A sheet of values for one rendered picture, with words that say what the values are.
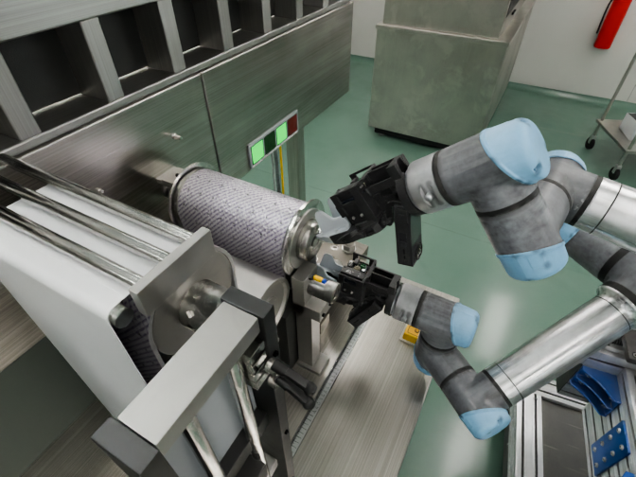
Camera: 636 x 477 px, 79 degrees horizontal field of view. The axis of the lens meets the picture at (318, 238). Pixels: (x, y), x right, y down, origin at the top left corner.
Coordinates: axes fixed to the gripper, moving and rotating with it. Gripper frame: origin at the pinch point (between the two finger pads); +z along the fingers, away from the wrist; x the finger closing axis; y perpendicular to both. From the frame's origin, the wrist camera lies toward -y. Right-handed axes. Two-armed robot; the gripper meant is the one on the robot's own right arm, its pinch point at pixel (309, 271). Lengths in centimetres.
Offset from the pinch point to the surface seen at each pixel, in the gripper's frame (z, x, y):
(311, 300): -6.3, 10.1, 4.7
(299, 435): -11.6, 25.2, -18.9
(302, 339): -4.4, 11.3, -8.3
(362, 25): 179, -444, -68
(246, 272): 2.7, 16.8, 14.4
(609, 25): -75, -427, -34
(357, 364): -15.3, 5.3, -19.0
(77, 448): 26, 48, -19
